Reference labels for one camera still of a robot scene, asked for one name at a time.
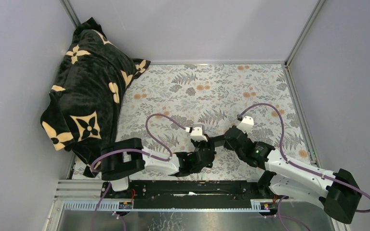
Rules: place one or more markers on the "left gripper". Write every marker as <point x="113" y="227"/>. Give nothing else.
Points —
<point x="208" y="144"/>

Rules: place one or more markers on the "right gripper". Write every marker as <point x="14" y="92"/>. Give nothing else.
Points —
<point x="227" y="146"/>

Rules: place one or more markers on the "black paper box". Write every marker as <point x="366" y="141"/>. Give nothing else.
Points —
<point x="217" y="141"/>

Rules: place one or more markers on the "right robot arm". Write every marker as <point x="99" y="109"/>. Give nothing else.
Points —
<point x="313" y="182"/>

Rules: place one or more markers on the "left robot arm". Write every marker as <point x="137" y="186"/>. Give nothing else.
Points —
<point x="124" y="158"/>

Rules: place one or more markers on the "floral tablecloth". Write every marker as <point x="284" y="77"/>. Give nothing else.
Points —
<point x="166" y="97"/>

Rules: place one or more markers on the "black floral blanket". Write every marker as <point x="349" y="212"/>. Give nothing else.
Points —
<point x="86" y="97"/>

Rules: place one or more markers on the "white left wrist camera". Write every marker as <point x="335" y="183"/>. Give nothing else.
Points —
<point x="198" y="134"/>

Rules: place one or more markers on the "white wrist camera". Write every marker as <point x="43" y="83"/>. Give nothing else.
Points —
<point x="198" y="134"/>
<point x="245" y="121"/>

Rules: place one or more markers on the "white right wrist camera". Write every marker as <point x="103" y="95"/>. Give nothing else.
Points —
<point x="245" y="121"/>

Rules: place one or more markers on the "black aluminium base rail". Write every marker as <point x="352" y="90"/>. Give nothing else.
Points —
<point x="170" y="195"/>

